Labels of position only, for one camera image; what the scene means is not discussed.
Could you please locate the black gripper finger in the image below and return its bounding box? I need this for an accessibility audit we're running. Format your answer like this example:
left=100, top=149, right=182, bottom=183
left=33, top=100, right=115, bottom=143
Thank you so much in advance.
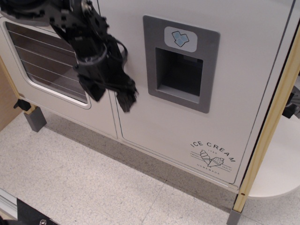
left=117, top=90, right=138, bottom=113
left=81, top=82, right=105, bottom=102

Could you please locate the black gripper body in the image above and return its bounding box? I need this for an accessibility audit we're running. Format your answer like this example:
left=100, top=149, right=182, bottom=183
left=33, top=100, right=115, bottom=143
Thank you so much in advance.
left=74, top=42, right=136, bottom=92

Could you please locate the white toy fridge door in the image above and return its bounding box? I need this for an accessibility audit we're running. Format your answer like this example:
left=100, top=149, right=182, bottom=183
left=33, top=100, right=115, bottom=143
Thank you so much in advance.
left=99, top=0, right=300, bottom=189

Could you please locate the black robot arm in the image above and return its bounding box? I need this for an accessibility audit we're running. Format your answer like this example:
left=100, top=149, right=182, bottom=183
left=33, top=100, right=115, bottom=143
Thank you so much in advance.
left=0, top=0, right=138, bottom=113

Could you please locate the white oven door with window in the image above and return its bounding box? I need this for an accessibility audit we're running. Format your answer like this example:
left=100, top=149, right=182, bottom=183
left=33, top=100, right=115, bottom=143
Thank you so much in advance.
left=0, top=17, right=117, bottom=137

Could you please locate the grey ice dispenser panel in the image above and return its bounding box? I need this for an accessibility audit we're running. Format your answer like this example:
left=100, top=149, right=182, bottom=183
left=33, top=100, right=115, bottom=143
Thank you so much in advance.
left=143, top=15, right=220, bottom=113

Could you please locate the black clamp knob left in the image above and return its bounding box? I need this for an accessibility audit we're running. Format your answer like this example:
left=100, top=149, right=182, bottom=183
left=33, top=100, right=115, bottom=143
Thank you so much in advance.
left=13, top=99, right=31, bottom=111

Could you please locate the wooden side panel left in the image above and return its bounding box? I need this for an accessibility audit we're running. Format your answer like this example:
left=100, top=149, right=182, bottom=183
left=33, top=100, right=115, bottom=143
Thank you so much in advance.
left=0, top=59, right=20, bottom=131

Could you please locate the grey right foot cap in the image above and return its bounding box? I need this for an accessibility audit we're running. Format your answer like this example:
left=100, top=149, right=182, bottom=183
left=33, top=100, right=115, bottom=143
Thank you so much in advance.
left=226, top=210, right=241, bottom=225

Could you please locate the black clamp at right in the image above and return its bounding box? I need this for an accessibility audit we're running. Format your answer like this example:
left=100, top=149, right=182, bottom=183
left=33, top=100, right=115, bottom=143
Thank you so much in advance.
left=282, top=86, right=300, bottom=119

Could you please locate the white toy kitchen cabinet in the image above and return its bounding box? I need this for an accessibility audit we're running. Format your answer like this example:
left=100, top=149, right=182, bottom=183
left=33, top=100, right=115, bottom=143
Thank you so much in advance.
left=238, top=0, right=300, bottom=189

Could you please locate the white round table base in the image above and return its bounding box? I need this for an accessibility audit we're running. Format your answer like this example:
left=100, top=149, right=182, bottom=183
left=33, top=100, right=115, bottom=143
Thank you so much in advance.
left=248, top=115, right=300, bottom=199

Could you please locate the grey oven door handle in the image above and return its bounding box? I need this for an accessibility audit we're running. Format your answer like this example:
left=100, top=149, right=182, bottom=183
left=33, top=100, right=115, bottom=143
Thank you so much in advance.
left=0, top=11, right=50, bottom=27

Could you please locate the aluminium rail profile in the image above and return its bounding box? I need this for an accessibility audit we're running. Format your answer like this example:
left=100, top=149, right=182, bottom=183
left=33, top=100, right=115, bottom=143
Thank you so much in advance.
left=0, top=188, right=18, bottom=219

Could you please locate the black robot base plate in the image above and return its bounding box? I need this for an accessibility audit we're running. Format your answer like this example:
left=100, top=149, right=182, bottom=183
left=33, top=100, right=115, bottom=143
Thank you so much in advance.
left=17, top=198, right=58, bottom=225

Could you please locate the light wooden corner post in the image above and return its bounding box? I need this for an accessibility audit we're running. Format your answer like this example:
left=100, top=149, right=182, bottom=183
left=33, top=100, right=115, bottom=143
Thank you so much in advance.
left=232, top=30, right=300, bottom=213

